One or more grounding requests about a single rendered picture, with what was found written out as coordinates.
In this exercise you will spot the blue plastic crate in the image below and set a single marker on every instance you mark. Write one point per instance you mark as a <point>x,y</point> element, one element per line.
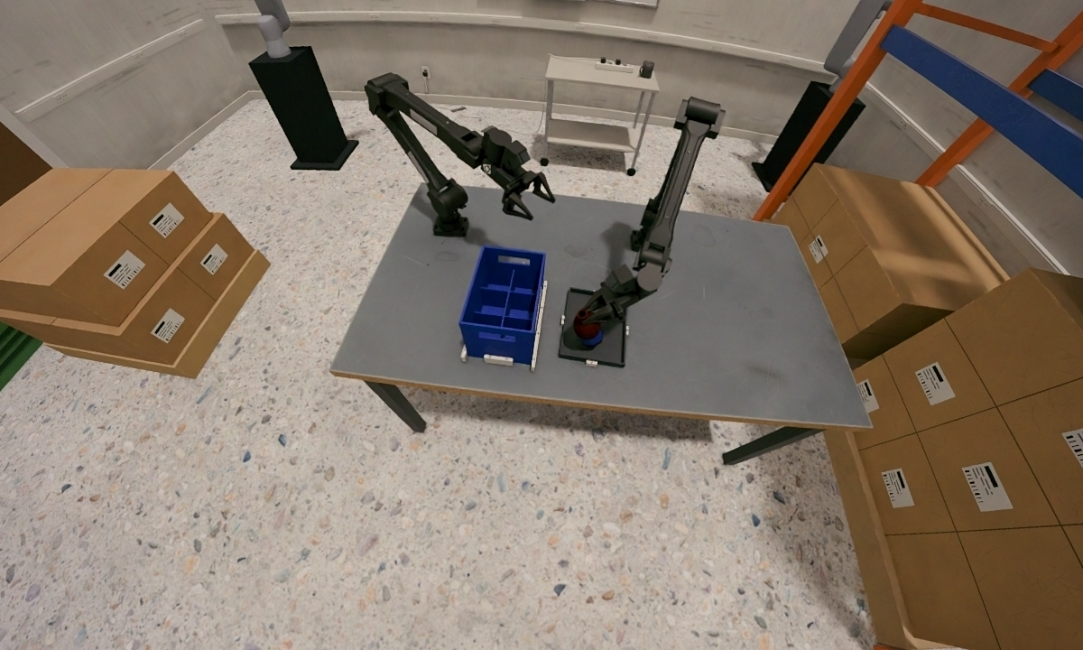
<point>485,309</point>

